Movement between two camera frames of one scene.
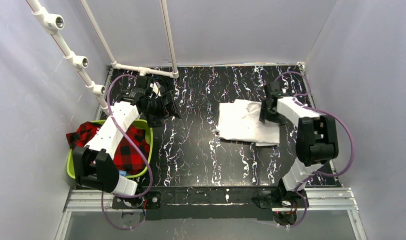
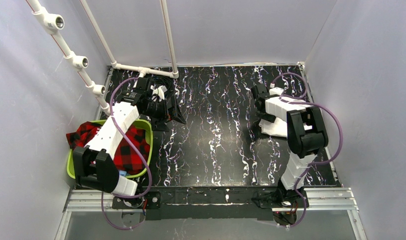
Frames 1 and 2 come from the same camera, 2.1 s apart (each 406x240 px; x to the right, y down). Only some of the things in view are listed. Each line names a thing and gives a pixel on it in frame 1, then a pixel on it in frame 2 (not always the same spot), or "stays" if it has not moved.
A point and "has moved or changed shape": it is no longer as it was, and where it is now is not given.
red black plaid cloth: [127, 159] stays
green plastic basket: [70, 151] stays
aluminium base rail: [338, 199] stays
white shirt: [239, 120] has moved or changed shape
